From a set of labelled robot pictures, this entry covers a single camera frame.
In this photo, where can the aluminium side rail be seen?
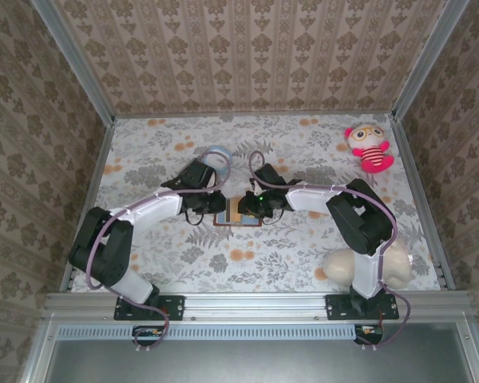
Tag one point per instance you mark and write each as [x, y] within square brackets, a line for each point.
[423, 199]
[88, 207]

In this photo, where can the grey metal sheet panel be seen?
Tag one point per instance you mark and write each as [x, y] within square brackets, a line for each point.
[255, 363]

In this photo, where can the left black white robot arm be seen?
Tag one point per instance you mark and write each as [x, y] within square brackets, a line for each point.
[155, 207]

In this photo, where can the aluminium corner post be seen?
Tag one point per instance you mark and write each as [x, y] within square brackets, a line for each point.
[431, 60]
[76, 64]

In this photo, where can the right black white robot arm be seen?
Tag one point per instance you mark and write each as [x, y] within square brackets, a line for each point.
[307, 199]

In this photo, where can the pink striped plush doll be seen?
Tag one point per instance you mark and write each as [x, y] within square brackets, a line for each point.
[371, 153]

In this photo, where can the right aluminium corner post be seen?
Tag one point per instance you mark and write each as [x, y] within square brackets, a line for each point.
[431, 60]

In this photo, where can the square translucent plastic box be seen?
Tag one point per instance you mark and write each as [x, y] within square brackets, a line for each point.
[219, 155]

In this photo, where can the right aluminium side rail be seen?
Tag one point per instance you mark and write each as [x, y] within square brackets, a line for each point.
[423, 199]

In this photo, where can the left aluminium side rail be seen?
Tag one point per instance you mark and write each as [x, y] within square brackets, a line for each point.
[88, 207]

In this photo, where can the short aluminium wall rail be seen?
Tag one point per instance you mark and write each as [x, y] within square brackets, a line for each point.
[255, 115]

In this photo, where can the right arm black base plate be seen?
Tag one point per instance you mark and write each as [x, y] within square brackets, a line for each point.
[387, 307]

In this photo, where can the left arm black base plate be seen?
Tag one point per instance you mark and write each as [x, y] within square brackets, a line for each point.
[171, 307]

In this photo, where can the cream plush toy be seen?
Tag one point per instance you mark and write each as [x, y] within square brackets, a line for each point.
[339, 263]

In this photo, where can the floral patterned table cover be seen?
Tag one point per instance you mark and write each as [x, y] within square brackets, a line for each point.
[263, 263]

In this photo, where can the brown leather card holder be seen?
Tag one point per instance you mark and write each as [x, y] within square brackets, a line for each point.
[219, 221]

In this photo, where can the left aluminium corner post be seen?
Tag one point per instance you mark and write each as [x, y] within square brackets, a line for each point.
[76, 64]

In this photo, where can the long aluminium base rail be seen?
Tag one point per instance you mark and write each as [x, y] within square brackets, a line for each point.
[255, 305]

